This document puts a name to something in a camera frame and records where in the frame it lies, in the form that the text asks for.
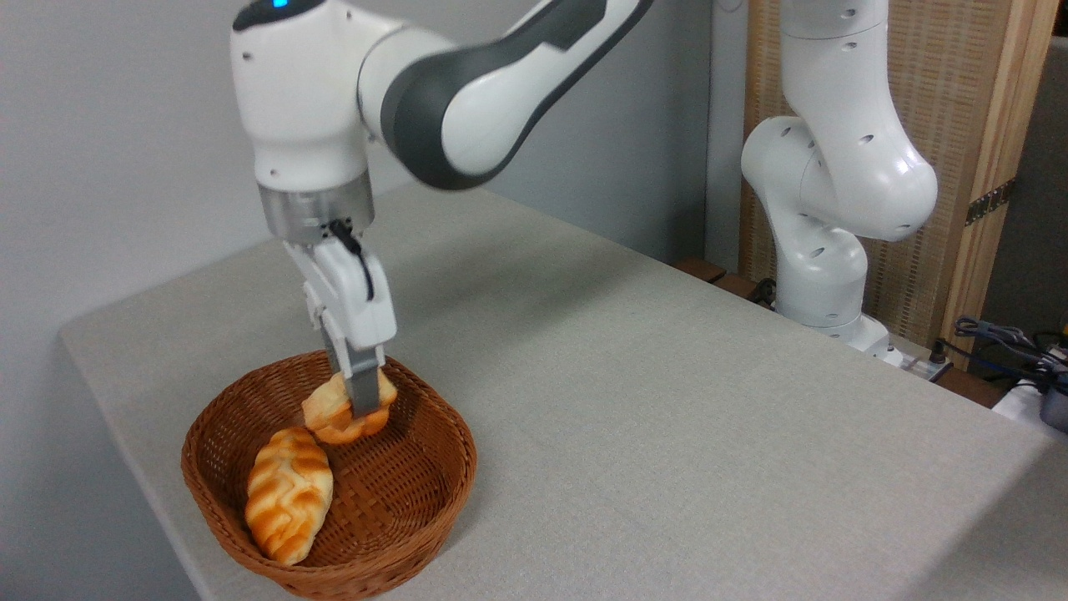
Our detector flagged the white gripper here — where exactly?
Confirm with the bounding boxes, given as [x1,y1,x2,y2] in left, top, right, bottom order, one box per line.
[283,239,398,419]

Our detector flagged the round pale bread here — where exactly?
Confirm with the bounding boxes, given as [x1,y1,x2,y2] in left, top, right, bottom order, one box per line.
[300,367,400,446]

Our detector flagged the braided golden bread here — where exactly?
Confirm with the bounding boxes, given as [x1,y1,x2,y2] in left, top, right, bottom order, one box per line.
[244,427,335,567]

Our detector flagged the brown wicker basket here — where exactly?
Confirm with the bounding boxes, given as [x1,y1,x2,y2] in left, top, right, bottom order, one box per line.
[180,348,479,601]

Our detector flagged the metal screen hinge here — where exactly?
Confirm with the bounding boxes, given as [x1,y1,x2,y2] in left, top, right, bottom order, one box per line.
[965,177,1017,227]

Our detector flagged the wooden rattan folding screen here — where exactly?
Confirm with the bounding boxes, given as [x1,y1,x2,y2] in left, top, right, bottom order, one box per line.
[738,0,1062,373]

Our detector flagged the blue plastic container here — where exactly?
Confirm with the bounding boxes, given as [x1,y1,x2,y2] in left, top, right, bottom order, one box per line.
[1040,371,1068,434]

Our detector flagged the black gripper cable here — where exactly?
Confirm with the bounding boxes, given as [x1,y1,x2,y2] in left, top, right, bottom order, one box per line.
[327,218,377,302]

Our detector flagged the tangled dark cables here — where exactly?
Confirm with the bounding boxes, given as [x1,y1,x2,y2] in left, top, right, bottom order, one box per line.
[954,315,1068,372]

